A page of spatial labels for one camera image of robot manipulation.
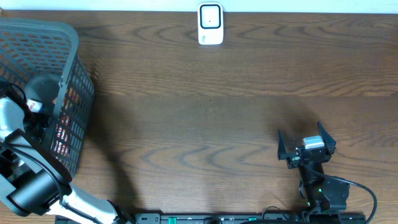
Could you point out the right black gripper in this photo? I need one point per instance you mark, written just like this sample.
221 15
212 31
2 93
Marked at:
295 158

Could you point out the red Top chocolate bar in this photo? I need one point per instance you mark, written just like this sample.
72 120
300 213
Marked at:
62 137

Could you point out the small orange snack packet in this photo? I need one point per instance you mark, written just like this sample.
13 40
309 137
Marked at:
72 97

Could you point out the white Panadol medicine box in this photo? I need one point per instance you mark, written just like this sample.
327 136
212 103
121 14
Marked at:
35 106

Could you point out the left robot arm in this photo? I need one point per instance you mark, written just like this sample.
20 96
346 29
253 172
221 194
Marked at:
35 182

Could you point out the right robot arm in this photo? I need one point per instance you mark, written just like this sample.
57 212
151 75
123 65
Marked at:
325 195

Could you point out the white barcode scanner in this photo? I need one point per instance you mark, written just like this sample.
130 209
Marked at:
210 23

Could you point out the grey plastic mesh basket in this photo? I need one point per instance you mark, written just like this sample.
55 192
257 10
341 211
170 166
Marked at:
41 59

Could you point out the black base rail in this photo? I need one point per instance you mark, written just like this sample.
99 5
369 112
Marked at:
271 217

